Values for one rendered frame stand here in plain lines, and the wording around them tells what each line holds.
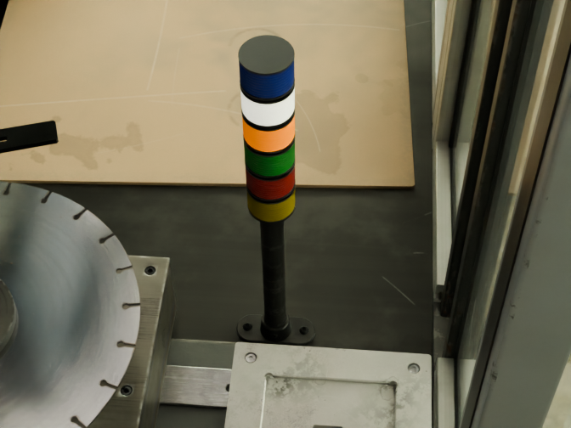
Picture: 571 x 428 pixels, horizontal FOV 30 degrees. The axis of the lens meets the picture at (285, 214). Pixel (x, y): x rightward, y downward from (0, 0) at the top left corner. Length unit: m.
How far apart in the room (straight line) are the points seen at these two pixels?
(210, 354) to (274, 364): 0.19
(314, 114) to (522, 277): 0.93
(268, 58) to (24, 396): 0.35
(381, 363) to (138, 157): 0.49
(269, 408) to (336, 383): 0.06
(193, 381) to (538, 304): 0.70
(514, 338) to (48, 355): 0.54
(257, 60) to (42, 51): 0.68
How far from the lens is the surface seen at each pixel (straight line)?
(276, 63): 0.85
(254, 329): 1.17
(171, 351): 1.16
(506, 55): 0.79
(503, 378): 0.53
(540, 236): 0.44
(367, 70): 1.43
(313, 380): 0.97
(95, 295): 0.97
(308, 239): 1.25
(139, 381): 1.04
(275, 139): 0.90
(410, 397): 0.96
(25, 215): 1.04
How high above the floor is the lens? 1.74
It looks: 51 degrees down
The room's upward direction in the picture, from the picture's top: 1 degrees counter-clockwise
